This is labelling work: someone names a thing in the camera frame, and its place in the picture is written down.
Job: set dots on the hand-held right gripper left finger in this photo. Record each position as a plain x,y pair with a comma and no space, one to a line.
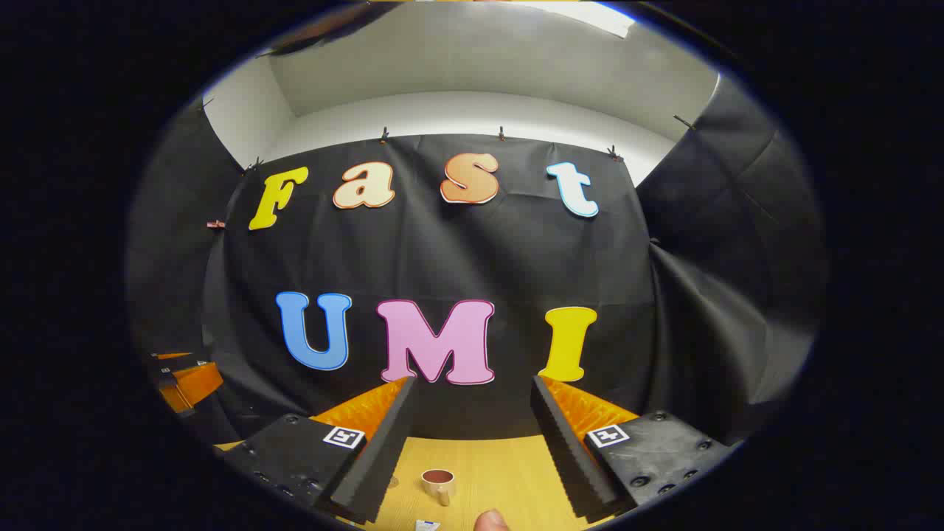
387,442

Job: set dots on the white toothpaste tube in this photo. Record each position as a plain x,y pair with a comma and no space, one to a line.
426,526

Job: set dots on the black backdrop cloth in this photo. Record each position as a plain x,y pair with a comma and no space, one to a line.
457,251

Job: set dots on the beige cup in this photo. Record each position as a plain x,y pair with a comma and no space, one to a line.
438,481

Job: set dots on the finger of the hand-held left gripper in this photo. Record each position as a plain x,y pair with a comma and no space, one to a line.
198,383
174,400

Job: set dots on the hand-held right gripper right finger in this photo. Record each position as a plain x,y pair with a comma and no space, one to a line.
560,442

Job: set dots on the wooden desktop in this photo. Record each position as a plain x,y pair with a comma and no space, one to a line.
501,472

